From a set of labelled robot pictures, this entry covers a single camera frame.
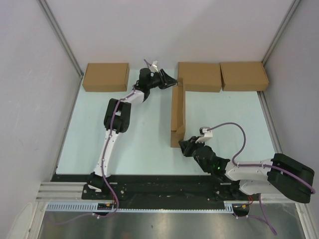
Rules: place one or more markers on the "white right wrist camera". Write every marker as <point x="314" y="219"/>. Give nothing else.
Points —
<point x="205" y="135"/>

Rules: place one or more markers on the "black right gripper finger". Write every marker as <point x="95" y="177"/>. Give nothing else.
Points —
<point x="189" y="144"/>
<point x="189" y="150"/>

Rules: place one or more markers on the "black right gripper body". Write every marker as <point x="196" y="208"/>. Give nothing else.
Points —
<point x="206" y="170"/>

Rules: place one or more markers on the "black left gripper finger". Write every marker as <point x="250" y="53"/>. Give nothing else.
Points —
<point x="168" y="84"/>
<point x="167" y="79"/>

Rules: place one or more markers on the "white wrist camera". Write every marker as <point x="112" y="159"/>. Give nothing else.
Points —
<point x="205" y="135"/>
<point x="154" y="66"/>

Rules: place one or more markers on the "white slotted cable duct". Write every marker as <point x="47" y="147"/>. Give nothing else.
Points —
<point x="102" y="207"/>

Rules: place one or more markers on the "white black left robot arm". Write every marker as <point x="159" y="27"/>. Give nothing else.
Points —
<point x="117" y="120"/>

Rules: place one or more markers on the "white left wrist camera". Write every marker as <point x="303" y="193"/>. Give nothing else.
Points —
<point x="154" y="66"/>

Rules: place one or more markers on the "aluminium corner post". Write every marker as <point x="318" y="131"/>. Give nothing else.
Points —
<point x="48" y="13"/>
<point x="280" y="31"/>

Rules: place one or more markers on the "cardboard box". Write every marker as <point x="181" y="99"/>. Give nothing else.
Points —
<point x="106" y="77"/>
<point x="243" y="76"/>
<point x="200" y="77"/>
<point x="177" y="130"/>

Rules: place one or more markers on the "aluminium corner post right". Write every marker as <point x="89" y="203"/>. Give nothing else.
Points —
<point x="280" y="31"/>

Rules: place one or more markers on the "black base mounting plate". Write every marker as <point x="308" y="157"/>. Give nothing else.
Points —
<point x="154" y="190"/>

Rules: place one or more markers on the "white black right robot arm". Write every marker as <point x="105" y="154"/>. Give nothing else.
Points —
<point x="278" y="175"/>

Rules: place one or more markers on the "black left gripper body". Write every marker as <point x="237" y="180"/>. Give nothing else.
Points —
<point x="157" y="81"/>

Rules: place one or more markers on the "aluminium corner post left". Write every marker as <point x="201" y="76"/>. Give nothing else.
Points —
<point x="48" y="13"/>

